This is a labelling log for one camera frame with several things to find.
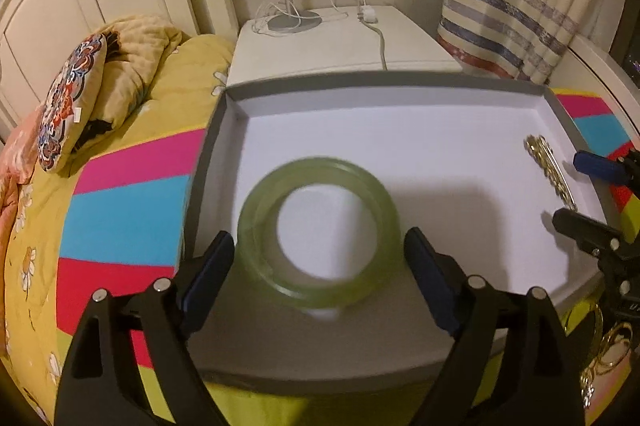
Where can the tan crumpled blanket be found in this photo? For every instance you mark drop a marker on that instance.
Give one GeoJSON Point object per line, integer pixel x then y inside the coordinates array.
{"type": "Point", "coordinates": [137, 46]}

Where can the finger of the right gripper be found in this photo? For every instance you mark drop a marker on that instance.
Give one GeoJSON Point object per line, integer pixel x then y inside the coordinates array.
{"type": "Point", "coordinates": [591, 236]}
{"type": "Point", "coordinates": [598, 167]}

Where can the silver lamp stand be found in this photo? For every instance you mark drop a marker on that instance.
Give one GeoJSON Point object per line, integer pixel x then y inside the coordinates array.
{"type": "Point", "coordinates": [291, 20]}

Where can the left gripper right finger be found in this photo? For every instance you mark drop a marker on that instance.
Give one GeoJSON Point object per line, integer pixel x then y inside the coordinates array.
{"type": "Point", "coordinates": [511, 363]}

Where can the green jade bangle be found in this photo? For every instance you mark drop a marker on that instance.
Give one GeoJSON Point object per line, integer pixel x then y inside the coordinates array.
{"type": "Point", "coordinates": [319, 233]}

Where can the pink folded quilt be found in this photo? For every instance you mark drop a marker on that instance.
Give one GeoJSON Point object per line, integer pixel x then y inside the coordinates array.
{"type": "Point", "coordinates": [19, 156]}

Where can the white bedside table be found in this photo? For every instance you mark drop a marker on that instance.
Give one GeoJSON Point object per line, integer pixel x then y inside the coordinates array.
{"type": "Point", "coordinates": [340, 43]}

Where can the white charger with cable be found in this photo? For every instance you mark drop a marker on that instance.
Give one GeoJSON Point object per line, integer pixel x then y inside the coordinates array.
{"type": "Point", "coordinates": [366, 17]}

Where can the grey shallow cardboard tray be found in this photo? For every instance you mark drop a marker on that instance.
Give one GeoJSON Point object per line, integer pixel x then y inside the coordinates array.
{"type": "Point", "coordinates": [449, 150]}

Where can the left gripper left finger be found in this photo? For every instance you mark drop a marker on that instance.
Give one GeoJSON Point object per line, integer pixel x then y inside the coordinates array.
{"type": "Point", "coordinates": [101, 383]}

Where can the colourful striped blanket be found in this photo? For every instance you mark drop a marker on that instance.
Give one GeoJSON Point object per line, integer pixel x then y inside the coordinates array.
{"type": "Point", "coordinates": [333, 248]}

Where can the silver rhinestone jewelry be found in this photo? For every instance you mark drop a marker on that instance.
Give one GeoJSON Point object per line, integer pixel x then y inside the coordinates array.
{"type": "Point", "coordinates": [586, 386]}

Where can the gold safety pin brooch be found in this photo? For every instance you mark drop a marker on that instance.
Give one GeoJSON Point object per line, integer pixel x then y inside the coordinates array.
{"type": "Point", "coordinates": [539, 149]}

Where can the embroidered round cushion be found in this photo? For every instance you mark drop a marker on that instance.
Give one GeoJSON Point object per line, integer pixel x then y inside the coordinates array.
{"type": "Point", "coordinates": [70, 101]}

